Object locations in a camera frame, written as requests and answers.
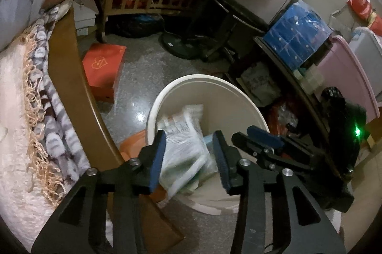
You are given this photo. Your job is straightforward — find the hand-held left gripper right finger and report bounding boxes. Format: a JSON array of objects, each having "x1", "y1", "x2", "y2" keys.
[{"x1": 212, "y1": 130, "x2": 347, "y2": 254}]

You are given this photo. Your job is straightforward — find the black round stool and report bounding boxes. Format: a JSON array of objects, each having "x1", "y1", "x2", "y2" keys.
[{"x1": 209, "y1": 0, "x2": 269, "y2": 64}]

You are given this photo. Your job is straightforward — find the grey printed bag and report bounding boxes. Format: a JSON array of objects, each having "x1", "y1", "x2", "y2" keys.
[{"x1": 240, "y1": 61, "x2": 282, "y2": 107}]

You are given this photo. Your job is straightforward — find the clutter of plastic packets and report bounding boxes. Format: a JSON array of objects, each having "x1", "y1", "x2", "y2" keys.
[{"x1": 265, "y1": 96, "x2": 299, "y2": 135}]

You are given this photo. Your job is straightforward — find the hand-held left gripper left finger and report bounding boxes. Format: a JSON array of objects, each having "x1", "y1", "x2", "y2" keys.
[{"x1": 31, "y1": 129, "x2": 168, "y2": 254}]

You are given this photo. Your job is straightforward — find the fringed patterned blanket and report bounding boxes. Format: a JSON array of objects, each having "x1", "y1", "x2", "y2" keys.
[{"x1": 22, "y1": 5, "x2": 93, "y2": 207}]

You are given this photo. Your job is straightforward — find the pink storage bin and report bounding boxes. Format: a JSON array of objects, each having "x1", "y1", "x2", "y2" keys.
[{"x1": 316, "y1": 35, "x2": 381, "y2": 123}]

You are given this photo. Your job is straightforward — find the crumpled black bag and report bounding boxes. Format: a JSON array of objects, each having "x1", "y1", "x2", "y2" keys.
[{"x1": 321, "y1": 87, "x2": 348, "y2": 111}]

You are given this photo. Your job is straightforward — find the orange cardboard box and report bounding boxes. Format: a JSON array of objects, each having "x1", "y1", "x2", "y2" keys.
[{"x1": 82, "y1": 43, "x2": 127, "y2": 103}]

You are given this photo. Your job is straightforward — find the black trash bag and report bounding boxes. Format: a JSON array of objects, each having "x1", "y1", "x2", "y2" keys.
[{"x1": 115, "y1": 14, "x2": 166, "y2": 38}]

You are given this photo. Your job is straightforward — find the white shoe boxes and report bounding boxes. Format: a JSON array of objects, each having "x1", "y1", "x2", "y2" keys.
[{"x1": 73, "y1": 0, "x2": 100, "y2": 37}]

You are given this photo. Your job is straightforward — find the green white plastic wrapper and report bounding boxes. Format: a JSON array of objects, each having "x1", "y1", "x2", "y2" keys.
[{"x1": 157, "y1": 104, "x2": 220, "y2": 201}]

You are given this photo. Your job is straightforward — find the blue tissue package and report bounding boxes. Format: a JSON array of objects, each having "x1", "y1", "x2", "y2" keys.
[{"x1": 263, "y1": 2, "x2": 333, "y2": 71}]

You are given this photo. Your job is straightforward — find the clear plastic containers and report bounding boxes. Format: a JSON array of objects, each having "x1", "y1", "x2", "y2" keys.
[{"x1": 294, "y1": 64, "x2": 324, "y2": 89}]

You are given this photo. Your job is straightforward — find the wooden bed frame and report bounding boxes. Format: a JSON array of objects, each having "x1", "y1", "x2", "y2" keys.
[{"x1": 48, "y1": 0, "x2": 184, "y2": 251}]

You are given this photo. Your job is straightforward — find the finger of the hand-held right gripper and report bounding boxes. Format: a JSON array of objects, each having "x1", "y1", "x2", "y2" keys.
[
  {"x1": 246, "y1": 126, "x2": 329, "y2": 165},
  {"x1": 231, "y1": 132, "x2": 327, "y2": 183}
]

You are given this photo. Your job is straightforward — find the cream plastic bucket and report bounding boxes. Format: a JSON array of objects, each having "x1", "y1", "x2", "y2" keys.
[{"x1": 146, "y1": 74, "x2": 271, "y2": 216}]

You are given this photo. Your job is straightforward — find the grey blanket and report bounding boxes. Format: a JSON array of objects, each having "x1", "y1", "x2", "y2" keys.
[{"x1": 0, "y1": 0, "x2": 45, "y2": 52}]

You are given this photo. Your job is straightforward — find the white storage bin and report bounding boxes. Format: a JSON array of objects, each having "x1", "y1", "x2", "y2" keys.
[{"x1": 349, "y1": 26, "x2": 382, "y2": 64}]

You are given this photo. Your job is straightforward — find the red bag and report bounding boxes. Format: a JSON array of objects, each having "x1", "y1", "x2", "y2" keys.
[
  {"x1": 367, "y1": 11, "x2": 382, "y2": 31},
  {"x1": 348, "y1": 0, "x2": 377, "y2": 20}
]

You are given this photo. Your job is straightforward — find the black fan base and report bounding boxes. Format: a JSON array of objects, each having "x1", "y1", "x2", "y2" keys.
[{"x1": 161, "y1": 30, "x2": 227, "y2": 59}]

